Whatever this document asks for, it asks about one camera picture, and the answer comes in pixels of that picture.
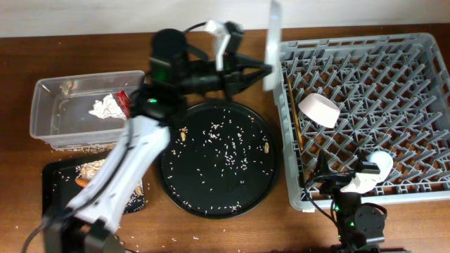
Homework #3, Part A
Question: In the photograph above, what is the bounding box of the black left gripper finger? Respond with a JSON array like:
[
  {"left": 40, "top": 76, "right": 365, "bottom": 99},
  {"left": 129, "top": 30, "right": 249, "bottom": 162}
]
[
  {"left": 242, "top": 69, "right": 272, "bottom": 91},
  {"left": 240, "top": 55, "right": 272, "bottom": 70}
]

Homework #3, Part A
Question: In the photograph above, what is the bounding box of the grey bowl with rice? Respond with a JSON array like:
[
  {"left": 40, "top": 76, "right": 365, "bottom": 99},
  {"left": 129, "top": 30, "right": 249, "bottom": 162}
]
[{"left": 263, "top": 0, "right": 282, "bottom": 91}]

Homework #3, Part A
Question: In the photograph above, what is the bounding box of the pink bowl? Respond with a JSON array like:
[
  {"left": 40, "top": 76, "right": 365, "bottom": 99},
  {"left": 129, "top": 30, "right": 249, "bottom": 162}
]
[{"left": 298, "top": 93, "right": 340, "bottom": 129}]

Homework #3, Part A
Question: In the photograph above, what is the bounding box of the light blue cup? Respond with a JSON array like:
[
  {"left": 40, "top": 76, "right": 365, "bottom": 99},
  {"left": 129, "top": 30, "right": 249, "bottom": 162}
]
[{"left": 367, "top": 150, "right": 394, "bottom": 183}]

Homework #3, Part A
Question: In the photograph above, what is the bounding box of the red snack wrapper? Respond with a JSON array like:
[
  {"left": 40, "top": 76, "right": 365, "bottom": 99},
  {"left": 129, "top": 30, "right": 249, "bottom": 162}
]
[{"left": 115, "top": 90, "right": 131, "bottom": 118}]

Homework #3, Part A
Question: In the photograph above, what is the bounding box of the white tissue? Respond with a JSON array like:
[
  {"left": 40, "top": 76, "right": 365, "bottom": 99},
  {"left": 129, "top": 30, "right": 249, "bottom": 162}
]
[{"left": 89, "top": 93, "right": 127, "bottom": 120}]

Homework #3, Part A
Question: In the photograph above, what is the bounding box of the orange carrot piece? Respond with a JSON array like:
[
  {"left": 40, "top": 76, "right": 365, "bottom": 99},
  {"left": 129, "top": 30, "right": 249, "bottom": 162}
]
[{"left": 75, "top": 178, "right": 90, "bottom": 188}]

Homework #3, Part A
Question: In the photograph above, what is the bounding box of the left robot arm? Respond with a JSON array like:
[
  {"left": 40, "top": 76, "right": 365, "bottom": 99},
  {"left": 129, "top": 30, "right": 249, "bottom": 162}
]
[{"left": 34, "top": 24, "right": 281, "bottom": 252}]

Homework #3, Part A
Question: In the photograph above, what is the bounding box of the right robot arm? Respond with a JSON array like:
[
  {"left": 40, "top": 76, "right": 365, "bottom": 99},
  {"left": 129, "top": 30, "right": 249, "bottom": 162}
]
[{"left": 313, "top": 150, "right": 387, "bottom": 252}]

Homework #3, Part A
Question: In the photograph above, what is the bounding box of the grey dishwasher rack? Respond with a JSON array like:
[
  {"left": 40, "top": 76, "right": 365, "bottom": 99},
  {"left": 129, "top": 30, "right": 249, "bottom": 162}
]
[{"left": 274, "top": 33, "right": 449, "bottom": 212}]

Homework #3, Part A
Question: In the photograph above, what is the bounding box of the peanut on tray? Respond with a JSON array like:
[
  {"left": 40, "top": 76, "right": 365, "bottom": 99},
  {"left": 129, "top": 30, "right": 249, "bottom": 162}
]
[{"left": 264, "top": 142, "right": 270, "bottom": 153}]

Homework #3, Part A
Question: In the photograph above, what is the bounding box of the black round tray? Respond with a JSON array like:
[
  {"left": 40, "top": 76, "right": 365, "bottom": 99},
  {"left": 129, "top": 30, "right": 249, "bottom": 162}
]
[{"left": 157, "top": 101, "right": 282, "bottom": 219}]

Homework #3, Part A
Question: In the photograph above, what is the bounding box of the clear plastic bin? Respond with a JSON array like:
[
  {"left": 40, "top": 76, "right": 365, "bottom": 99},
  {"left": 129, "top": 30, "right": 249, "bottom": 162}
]
[{"left": 30, "top": 70, "right": 144, "bottom": 150}]

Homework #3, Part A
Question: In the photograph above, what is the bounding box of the black rectangular bin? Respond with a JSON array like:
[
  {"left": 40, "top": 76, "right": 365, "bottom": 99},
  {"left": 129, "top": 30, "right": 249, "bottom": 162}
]
[{"left": 41, "top": 154, "right": 146, "bottom": 226}]

